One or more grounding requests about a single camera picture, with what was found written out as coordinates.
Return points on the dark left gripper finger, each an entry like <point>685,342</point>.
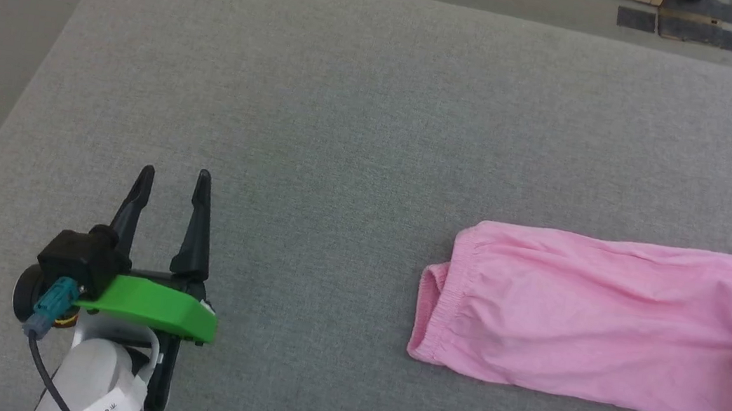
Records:
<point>196,233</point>
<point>130,217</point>

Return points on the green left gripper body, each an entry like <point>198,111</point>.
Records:
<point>148,304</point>

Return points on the pink pants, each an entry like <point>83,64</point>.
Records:
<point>605,322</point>

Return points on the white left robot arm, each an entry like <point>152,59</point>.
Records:
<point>96,375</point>

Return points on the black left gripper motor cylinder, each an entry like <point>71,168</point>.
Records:
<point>25,294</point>

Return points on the grey fabric sofa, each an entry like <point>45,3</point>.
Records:
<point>362,127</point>

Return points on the small black floor mat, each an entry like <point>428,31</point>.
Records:
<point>636,19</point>

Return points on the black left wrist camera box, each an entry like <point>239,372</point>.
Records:
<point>83,257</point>

